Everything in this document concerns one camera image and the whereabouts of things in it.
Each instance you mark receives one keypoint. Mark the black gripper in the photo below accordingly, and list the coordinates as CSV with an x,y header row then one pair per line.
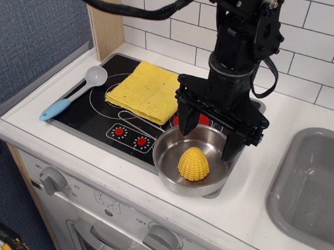
x,y
224,98

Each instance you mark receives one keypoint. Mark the white spoon blue handle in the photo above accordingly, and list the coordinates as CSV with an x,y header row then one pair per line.
x,y
94,77

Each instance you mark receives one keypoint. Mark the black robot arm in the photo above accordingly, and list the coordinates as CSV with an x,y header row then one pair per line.
x,y
248,33

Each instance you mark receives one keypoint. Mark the black toy stove top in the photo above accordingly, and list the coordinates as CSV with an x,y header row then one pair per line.
x,y
91,118

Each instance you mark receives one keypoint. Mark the yellow toy corn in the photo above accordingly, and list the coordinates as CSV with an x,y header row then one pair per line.
x,y
193,164

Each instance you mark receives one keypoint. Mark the silver metal pot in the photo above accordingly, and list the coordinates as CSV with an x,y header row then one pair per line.
x,y
170,146

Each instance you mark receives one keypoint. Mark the yellow folded cloth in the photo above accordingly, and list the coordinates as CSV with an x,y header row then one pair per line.
x,y
149,92

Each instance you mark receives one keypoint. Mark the grey sink basin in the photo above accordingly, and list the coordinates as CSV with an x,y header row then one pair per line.
x,y
301,199

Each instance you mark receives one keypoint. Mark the grey right oven knob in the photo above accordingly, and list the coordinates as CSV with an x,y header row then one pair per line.
x,y
159,238

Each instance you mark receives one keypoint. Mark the grey oven knob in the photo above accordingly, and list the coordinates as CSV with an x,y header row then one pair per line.
x,y
52,180
159,238

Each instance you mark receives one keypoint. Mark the white toy oven front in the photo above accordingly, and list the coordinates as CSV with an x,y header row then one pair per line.
x,y
81,217

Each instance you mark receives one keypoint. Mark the grey left oven knob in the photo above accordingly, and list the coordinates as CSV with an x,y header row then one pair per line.
x,y
52,180

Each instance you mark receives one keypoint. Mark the yellow black object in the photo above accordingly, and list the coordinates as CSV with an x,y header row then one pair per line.
x,y
4,238

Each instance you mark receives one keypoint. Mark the wooden post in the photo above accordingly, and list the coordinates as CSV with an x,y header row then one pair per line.
x,y
107,31

